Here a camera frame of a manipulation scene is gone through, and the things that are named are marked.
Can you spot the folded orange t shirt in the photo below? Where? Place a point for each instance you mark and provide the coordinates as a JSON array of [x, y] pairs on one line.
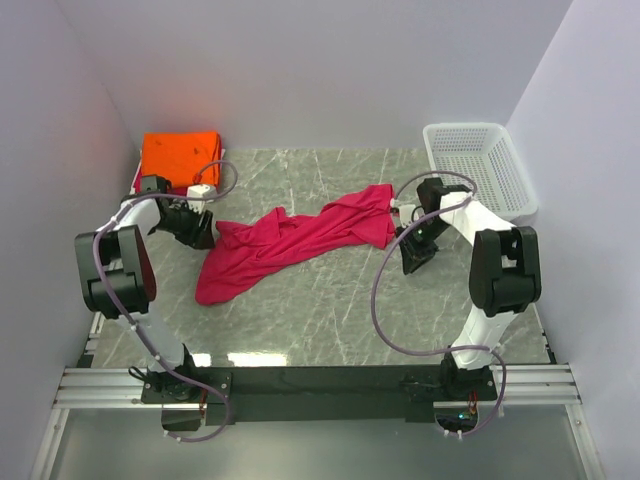
[[181, 157]]

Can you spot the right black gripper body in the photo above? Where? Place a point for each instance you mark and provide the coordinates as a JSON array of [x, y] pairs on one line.
[[420, 243]]

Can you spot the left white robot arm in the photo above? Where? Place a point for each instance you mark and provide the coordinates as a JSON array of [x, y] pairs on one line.
[[117, 278]]

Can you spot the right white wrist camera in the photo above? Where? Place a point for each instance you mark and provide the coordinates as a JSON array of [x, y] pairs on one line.
[[404, 213]]

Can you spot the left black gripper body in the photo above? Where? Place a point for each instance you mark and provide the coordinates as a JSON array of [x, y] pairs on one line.
[[185, 223]]

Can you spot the white plastic basket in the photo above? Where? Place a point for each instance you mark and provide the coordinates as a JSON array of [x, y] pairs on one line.
[[484, 152]]

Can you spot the aluminium rail frame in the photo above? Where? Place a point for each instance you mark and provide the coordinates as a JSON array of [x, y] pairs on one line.
[[113, 389]]

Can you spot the black base beam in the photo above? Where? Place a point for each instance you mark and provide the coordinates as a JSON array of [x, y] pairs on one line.
[[316, 393]]

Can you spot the magenta t shirt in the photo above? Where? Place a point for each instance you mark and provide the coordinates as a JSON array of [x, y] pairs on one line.
[[246, 253]]

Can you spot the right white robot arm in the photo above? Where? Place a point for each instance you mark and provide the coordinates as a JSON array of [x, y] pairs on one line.
[[504, 276]]

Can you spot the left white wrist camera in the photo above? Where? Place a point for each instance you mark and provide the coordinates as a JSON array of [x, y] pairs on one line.
[[201, 193]]

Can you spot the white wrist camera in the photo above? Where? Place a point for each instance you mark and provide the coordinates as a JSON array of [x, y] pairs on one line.
[[201, 193], [404, 213]]

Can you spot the folded red t shirt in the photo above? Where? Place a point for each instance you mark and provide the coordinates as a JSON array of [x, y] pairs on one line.
[[137, 181]]

